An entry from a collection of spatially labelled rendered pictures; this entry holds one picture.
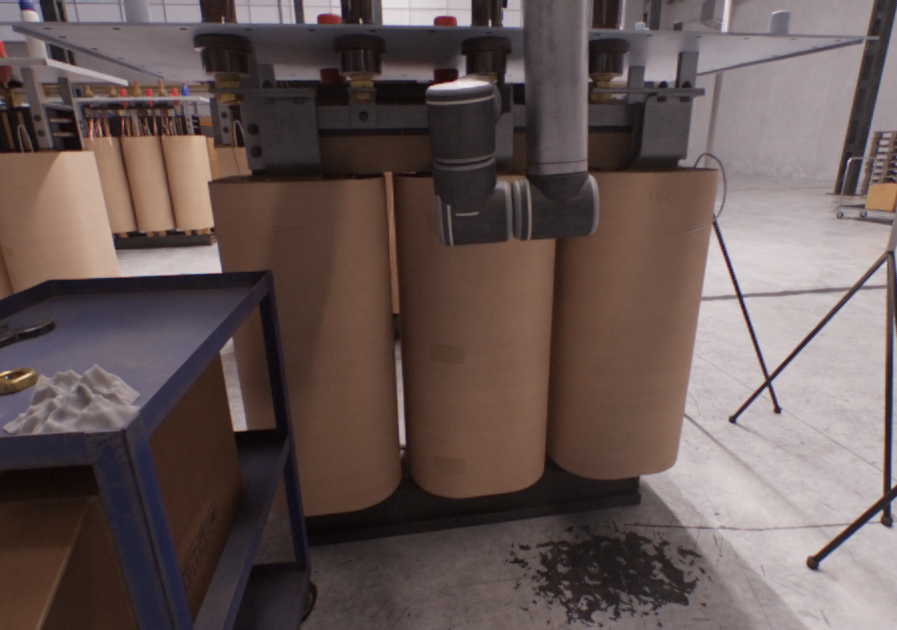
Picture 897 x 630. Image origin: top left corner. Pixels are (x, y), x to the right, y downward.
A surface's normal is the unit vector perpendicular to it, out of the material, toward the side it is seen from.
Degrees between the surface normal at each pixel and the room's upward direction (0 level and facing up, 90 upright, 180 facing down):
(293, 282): 90
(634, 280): 90
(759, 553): 0
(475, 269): 90
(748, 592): 0
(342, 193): 90
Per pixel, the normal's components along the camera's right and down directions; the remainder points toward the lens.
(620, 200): -0.28, 0.31
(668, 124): 0.16, 0.31
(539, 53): -0.60, 0.31
